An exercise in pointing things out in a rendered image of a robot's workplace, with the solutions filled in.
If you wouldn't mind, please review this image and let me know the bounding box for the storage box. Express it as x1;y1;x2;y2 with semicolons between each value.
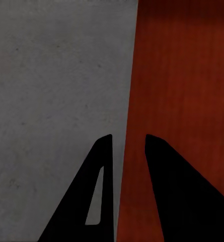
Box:
116;0;224;242

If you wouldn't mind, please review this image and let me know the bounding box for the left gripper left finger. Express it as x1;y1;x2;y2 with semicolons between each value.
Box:
38;134;114;242

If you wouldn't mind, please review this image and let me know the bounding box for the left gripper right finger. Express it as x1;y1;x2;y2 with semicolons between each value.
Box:
145;134;224;242

